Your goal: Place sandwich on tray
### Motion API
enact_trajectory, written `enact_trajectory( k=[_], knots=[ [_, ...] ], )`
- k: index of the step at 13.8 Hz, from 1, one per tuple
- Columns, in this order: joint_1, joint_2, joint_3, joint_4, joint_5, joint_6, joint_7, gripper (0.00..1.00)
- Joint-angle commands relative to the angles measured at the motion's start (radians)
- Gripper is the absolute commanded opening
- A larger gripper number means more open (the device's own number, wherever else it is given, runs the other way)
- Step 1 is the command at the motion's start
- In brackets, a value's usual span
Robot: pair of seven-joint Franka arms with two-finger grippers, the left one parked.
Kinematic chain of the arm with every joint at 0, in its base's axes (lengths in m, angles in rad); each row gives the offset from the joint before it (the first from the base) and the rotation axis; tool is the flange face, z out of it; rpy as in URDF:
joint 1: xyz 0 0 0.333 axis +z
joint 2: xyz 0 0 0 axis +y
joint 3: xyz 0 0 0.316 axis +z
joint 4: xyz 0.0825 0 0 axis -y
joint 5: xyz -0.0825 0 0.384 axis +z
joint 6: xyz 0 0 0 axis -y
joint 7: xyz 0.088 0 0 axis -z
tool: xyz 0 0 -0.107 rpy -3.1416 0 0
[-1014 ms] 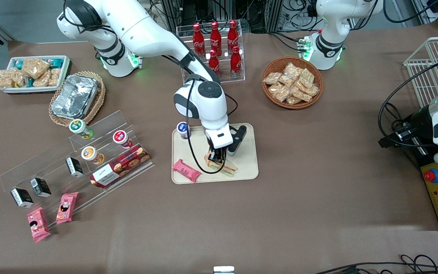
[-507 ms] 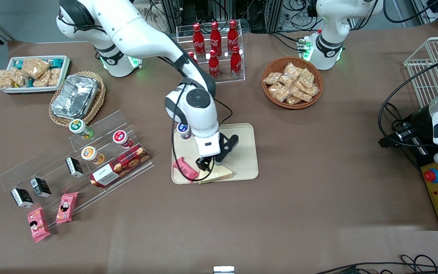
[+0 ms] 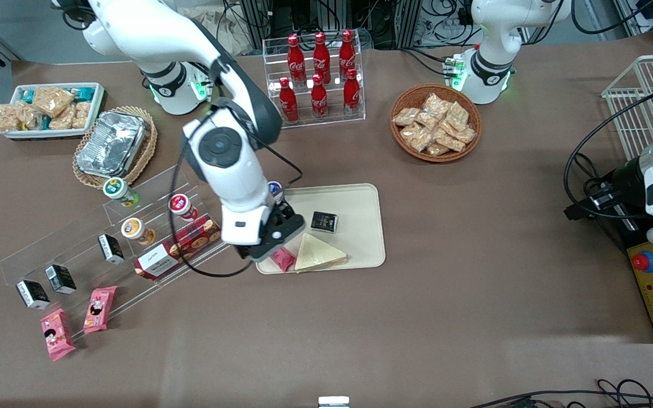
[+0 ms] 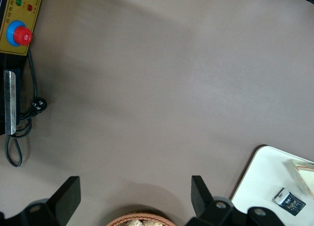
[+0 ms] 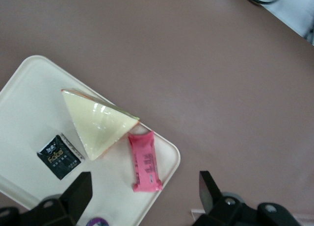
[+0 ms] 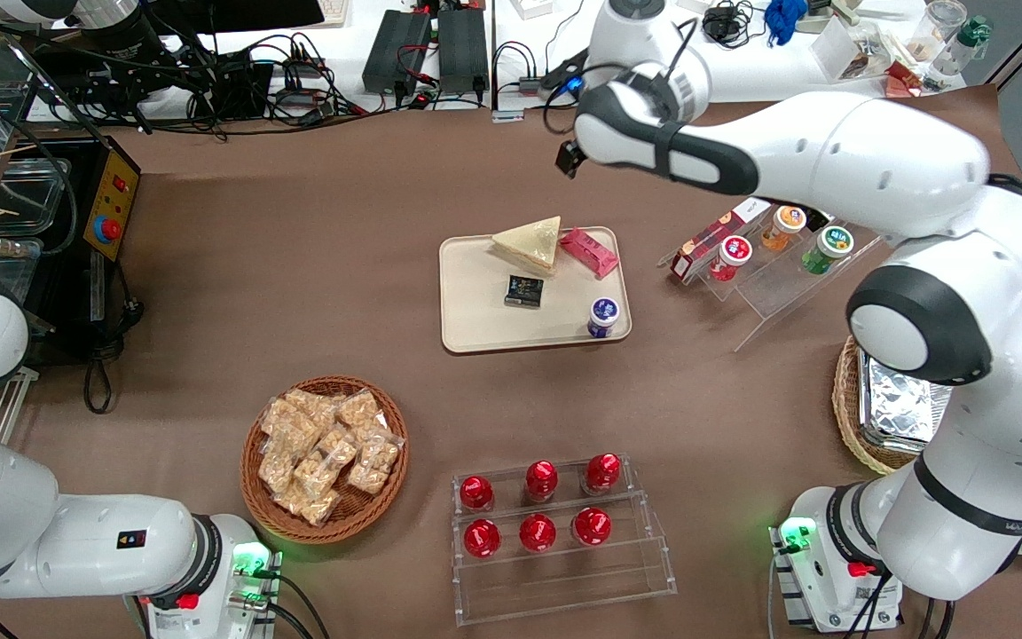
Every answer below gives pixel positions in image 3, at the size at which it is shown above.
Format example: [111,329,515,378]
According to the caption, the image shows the beige plastic tray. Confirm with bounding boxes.
[256,183,387,275]

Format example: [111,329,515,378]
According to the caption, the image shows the orange-lid cup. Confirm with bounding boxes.
[121,217,157,246]

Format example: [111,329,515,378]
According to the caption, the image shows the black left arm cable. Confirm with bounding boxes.
[563,91,653,222]

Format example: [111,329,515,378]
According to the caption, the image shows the large rice cracker pack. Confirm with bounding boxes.
[32,85,75,117]

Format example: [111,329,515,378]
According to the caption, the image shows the white wire basket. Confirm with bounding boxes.
[601,55,653,162]

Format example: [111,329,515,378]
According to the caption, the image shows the red cookie box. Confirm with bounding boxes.
[134,214,225,280]

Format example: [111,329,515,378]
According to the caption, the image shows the red cola bottle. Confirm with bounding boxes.
[287,34,306,86]
[310,74,328,120]
[339,29,357,80]
[279,76,299,124]
[313,31,331,83]
[343,68,361,117]

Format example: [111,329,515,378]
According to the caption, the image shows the aluminium foil container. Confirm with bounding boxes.
[76,110,149,177]

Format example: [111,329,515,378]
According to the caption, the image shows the small black snack box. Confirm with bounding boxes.
[16,280,50,310]
[311,212,340,233]
[45,264,77,295]
[97,233,126,266]

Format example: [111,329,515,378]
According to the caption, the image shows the clear acrylic bottle rack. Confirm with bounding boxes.
[262,31,366,131]

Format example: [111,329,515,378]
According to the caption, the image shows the round brown wicker basket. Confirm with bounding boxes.
[390,84,483,164]

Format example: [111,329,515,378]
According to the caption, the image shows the black floor cables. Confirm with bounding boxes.
[468,379,653,408]

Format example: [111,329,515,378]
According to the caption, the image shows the red lid cup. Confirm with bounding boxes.
[168,193,200,222]

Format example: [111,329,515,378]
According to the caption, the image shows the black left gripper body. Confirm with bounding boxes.
[589,158,648,219]

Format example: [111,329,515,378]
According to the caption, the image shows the white rectangular snack tray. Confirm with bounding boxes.
[0,82,106,140]

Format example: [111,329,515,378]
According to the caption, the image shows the triangular sandwich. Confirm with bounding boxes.
[294,232,349,274]

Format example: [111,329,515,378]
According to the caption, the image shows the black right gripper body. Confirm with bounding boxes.
[237,201,306,263]

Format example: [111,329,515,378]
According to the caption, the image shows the clear acrylic stepped stand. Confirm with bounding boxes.
[1,164,231,341]

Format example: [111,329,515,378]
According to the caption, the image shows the aluminium equipment rack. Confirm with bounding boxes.
[224,0,474,49]

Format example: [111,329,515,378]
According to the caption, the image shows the green lid cup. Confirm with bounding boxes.
[103,177,140,207]

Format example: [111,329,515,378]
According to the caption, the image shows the oval wicker basket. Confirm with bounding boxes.
[73,106,158,190]

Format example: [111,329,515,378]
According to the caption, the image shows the pink snack pack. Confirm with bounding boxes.
[270,248,297,273]
[40,308,76,362]
[83,286,117,334]

